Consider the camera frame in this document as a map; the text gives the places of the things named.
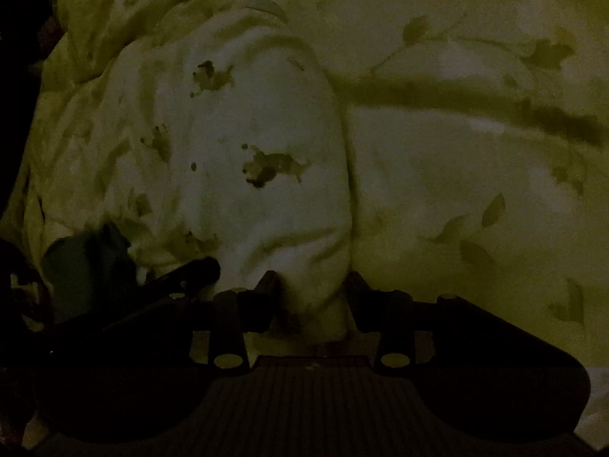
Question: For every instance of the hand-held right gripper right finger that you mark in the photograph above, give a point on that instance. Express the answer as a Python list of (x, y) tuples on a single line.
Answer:
[(358, 295)]

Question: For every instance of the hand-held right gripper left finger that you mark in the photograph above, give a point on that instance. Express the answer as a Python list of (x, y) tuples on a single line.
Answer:
[(267, 295)]

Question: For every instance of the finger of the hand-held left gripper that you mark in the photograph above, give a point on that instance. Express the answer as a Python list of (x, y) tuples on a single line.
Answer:
[(190, 273)]

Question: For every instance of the white printed small garment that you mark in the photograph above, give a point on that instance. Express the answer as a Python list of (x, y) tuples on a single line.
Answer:
[(228, 190)]

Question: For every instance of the leaf print bed sheet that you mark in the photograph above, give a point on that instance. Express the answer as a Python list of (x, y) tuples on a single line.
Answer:
[(476, 176)]

